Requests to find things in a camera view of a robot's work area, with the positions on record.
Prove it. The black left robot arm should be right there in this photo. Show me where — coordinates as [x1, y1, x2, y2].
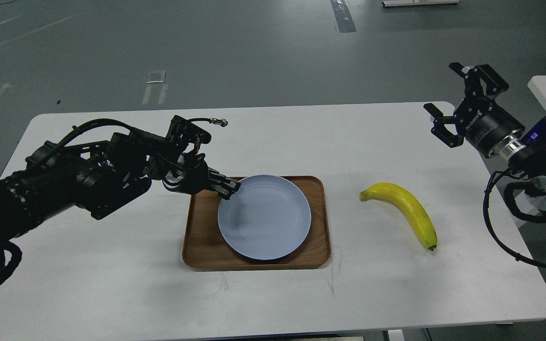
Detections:
[0, 115, 240, 285]

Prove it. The yellow banana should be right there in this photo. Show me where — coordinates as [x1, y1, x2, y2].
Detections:
[358, 183, 438, 251]

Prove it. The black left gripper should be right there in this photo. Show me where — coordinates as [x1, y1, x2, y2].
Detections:
[162, 154, 241, 199]

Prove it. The light blue plate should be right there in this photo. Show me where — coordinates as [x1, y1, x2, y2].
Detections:
[217, 174, 312, 260]

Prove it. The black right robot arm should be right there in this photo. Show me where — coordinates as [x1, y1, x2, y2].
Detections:
[423, 62, 546, 223]

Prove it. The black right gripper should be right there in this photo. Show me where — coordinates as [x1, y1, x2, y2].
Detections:
[423, 62, 525, 158]

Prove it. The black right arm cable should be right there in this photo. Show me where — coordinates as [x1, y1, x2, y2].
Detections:
[482, 170, 546, 274]

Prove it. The brown wooden tray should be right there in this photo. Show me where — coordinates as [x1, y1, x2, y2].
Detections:
[182, 176, 332, 271]

